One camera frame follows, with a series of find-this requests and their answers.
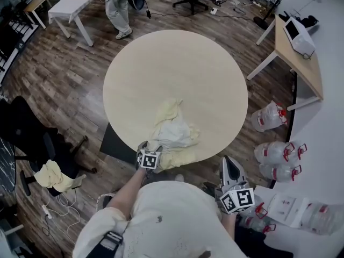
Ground white clothes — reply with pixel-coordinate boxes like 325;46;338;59
158;118;193;149

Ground black cable bundle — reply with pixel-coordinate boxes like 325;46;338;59
203;181;224;214

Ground pale yellow clothes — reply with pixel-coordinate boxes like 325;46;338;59
34;159;81;194
149;97;201;169

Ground white looped cable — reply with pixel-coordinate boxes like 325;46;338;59
47;189;81;241

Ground group of clear water jugs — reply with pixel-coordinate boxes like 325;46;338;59
238;100;337;235

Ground black metal cabinet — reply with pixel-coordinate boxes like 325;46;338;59
99;122;139;164

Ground white cardboard box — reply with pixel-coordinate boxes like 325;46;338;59
267;193;310;228

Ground round beige table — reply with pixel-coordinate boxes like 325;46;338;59
102;29;249;164

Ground person's left forearm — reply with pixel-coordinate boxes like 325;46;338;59
106;168;147;220

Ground black grey shoulder strap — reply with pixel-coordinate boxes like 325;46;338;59
87;220;130;258

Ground person's right forearm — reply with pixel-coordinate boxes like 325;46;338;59
220;212;239;240

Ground black marble table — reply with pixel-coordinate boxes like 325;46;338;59
0;137;17;195

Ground person's black trousers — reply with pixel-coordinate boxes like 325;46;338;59
142;170;178;185

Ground white grey laundry basket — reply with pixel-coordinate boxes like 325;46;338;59
96;193;115;212

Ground person's white knit top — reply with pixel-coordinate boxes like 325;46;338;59
72;180;248;258

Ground white appliance with screen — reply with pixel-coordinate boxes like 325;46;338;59
283;16;317;55

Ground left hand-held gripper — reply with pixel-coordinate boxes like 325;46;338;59
135;140;164;175

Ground wooden desk with white legs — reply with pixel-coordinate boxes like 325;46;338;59
246;14;325;112

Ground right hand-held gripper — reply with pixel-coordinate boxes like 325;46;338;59
214;155;256;215

